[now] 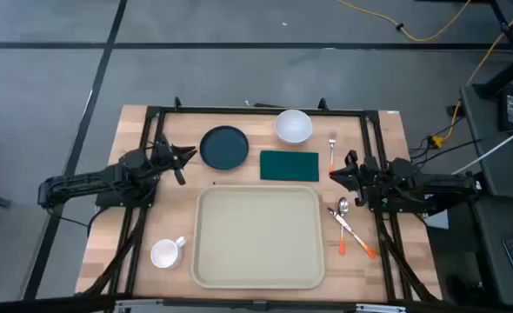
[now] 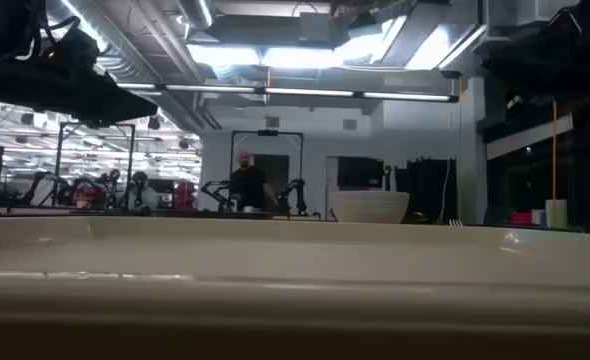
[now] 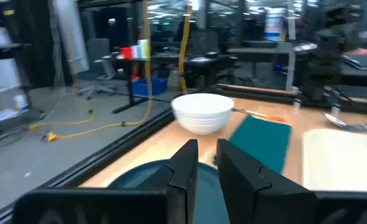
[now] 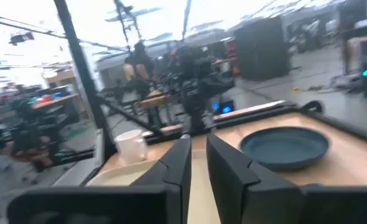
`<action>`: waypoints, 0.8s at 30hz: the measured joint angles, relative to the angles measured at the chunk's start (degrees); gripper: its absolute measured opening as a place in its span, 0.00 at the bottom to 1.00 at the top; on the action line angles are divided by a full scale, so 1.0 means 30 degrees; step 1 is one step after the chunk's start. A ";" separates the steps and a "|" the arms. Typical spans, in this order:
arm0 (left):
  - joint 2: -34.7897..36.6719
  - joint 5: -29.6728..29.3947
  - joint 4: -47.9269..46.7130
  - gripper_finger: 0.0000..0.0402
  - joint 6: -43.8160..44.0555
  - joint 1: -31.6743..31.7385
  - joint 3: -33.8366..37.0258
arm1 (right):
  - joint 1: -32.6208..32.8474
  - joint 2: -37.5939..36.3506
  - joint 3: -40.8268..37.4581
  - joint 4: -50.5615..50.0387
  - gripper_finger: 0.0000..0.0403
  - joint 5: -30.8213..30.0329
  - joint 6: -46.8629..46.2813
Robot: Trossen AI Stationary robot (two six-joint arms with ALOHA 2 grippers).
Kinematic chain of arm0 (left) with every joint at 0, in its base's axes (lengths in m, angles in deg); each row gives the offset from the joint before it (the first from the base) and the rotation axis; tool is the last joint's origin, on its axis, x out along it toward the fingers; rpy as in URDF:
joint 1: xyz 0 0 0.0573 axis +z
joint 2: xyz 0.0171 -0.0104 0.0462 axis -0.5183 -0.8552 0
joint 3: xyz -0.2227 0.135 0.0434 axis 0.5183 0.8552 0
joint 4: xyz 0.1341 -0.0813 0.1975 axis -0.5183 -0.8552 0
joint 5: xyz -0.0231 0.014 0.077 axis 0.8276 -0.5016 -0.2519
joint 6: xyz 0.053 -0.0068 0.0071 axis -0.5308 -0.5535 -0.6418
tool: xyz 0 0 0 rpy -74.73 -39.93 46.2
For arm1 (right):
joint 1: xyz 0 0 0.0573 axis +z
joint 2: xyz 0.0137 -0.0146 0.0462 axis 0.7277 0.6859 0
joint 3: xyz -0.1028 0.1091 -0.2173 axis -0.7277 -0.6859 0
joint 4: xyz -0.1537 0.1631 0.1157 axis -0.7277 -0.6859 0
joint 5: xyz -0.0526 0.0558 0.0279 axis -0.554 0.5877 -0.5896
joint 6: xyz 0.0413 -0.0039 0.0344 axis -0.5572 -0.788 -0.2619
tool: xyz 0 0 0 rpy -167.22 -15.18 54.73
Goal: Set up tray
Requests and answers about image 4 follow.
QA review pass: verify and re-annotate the black diagonal frame brace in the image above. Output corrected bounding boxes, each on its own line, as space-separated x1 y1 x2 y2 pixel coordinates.
99 96 184 141

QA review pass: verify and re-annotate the dark robot workstation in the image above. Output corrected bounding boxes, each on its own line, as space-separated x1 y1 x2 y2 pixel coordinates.
9 99 94 172

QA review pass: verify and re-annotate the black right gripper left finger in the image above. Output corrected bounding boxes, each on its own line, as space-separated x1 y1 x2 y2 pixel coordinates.
6 134 192 224

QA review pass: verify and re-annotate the black overhead camera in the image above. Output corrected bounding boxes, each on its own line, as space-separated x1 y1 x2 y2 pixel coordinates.
8 32 35 46

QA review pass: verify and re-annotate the person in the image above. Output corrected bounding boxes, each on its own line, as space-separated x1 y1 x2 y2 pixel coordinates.
123 42 155 97

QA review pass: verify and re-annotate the black table frame rail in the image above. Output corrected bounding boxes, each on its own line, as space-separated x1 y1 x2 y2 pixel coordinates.
213 100 324 130

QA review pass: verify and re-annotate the black box with blue lights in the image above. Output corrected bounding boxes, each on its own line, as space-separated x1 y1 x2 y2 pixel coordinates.
213 99 236 114

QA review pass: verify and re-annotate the wooden stool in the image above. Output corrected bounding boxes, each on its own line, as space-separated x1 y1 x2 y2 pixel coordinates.
139 90 172 128

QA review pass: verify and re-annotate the wooden table with coloured items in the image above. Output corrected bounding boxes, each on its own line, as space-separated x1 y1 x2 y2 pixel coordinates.
30 85 81 125

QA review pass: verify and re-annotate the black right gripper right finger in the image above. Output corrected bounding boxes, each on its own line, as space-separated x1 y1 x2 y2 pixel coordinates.
206 133 367 224

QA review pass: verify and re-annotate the blue round plate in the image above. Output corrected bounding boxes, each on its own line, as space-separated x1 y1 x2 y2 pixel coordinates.
238 126 330 171

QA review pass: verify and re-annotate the black frame post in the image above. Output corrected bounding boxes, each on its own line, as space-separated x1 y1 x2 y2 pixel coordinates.
53 0 116 159

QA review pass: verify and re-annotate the black cabinet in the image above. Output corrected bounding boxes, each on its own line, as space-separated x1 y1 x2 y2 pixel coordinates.
234 16 290 81

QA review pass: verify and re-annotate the white plate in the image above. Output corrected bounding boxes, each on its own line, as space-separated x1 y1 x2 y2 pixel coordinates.
113 129 149 166

